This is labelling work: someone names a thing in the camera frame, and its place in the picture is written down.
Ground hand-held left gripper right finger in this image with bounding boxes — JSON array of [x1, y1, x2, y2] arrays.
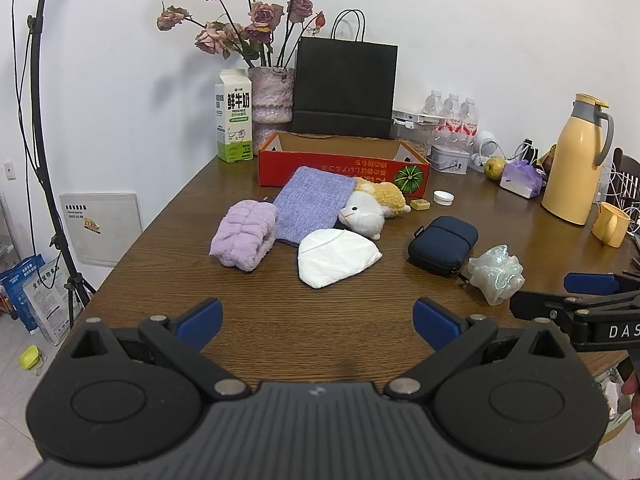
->
[[384, 298, 571, 403]]

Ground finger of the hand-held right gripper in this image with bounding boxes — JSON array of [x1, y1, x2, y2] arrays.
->
[[564, 270, 640, 301], [509, 290, 601, 333]]

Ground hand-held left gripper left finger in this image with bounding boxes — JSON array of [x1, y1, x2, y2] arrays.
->
[[67, 298, 251, 403]]

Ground iridescent plastic wrap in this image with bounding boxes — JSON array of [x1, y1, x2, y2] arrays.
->
[[467, 244, 527, 307]]

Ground navy zip pouch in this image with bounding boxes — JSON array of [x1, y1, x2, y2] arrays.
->
[[407, 216, 479, 278]]

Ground fluffy lilac towel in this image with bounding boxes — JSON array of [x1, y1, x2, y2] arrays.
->
[[209, 200, 279, 273]]

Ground white cloth cap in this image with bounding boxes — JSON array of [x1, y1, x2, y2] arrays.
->
[[297, 228, 383, 289]]

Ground white yellow plush sheep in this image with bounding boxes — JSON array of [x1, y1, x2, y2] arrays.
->
[[337, 181, 412, 240]]

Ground purple knitted pouch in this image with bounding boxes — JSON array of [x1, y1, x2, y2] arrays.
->
[[272, 166, 358, 246]]

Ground red cardboard box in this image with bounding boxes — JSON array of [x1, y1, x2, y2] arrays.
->
[[257, 131, 431, 201]]

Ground person's right hand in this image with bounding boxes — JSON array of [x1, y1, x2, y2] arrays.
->
[[621, 358, 640, 433]]

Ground yellow cup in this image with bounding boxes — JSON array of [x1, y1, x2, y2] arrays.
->
[[591, 203, 632, 248]]

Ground yellow thermos jug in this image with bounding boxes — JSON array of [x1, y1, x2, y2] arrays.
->
[[541, 93, 615, 226]]

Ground purple tissue packet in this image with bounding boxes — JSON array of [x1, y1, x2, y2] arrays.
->
[[500, 160, 546, 197]]

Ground dark wooden chair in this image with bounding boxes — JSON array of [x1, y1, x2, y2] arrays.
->
[[612, 147, 640, 191]]

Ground white printed bag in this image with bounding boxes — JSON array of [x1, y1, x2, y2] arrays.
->
[[22, 270, 83, 346]]

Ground grey tin box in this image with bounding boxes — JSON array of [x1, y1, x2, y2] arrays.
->
[[430, 144, 471, 175]]

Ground small white fan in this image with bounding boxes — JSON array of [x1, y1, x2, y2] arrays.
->
[[472, 131, 499, 167]]

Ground small yellow-green container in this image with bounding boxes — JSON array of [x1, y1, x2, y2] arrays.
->
[[19, 345, 43, 372]]

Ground clear container of seeds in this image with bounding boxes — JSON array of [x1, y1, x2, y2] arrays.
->
[[392, 125, 432, 157]]

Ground blue bag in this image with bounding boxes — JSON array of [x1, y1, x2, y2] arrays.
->
[[0, 255, 46, 336]]

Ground flat white box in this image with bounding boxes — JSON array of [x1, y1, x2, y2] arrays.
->
[[391, 108, 446, 130]]

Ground white green milk carton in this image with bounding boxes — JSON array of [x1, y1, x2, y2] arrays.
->
[[215, 69, 256, 163]]

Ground black paper bag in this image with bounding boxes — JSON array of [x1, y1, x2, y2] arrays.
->
[[291, 10, 399, 140]]

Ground dried pink rose bouquet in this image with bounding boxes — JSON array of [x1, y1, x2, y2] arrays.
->
[[156, 0, 328, 68]]

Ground black light stand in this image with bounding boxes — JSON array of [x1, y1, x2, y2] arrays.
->
[[10, 0, 98, 311]]

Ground white cables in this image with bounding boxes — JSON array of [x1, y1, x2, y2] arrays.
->
[[595, 160, 640, 236]]

